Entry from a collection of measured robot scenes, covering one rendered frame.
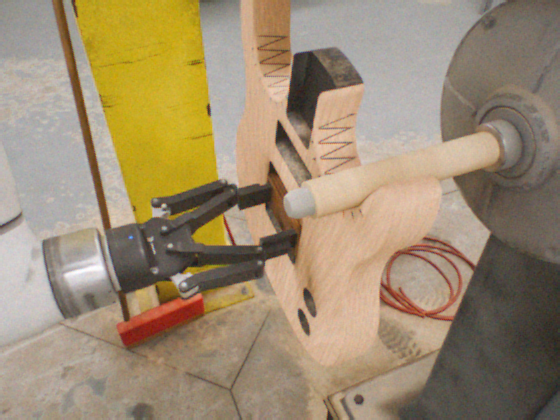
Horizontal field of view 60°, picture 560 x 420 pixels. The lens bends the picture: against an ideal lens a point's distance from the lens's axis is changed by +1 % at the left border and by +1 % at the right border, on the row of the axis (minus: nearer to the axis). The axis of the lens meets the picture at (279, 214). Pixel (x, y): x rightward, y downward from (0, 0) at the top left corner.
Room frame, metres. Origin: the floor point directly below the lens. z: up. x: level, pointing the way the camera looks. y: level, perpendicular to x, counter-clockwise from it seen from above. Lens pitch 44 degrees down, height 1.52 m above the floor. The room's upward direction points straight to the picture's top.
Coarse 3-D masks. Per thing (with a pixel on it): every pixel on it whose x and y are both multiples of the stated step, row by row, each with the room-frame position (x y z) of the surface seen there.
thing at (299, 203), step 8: (288, 192) 0.29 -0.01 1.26; (296, 192) 0.29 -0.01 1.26; (304, 192) 0.29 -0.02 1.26; (288, 200) 0.28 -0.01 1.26; (296, 200) 0.28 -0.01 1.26; (304, 200) 0.28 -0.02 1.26; (312, 200) 0.28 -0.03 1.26; (288, 208) 0.28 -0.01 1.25; (296, 208) 0.28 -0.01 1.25; (304, 208) 0.28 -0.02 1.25; (312, 208) 0.28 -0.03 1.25; (296, 216) 0.28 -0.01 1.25; (304, 216) 0.28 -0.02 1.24
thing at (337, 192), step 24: (456, 144) 0.35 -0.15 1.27; (480, 144) 0.35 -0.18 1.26; (360, 168) 0.32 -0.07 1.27; (384, 168) 0.32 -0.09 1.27; (408, 168) 0.32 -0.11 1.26; (432, 168) 0.32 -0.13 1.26; (456, 168) 0.33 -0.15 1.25; (480, 168) 0.35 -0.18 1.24; (312, 192) 0.29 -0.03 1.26; (336, 192) 0.29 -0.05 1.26; (360, 192) 0.30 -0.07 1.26; (312, 216) 0.29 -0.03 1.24
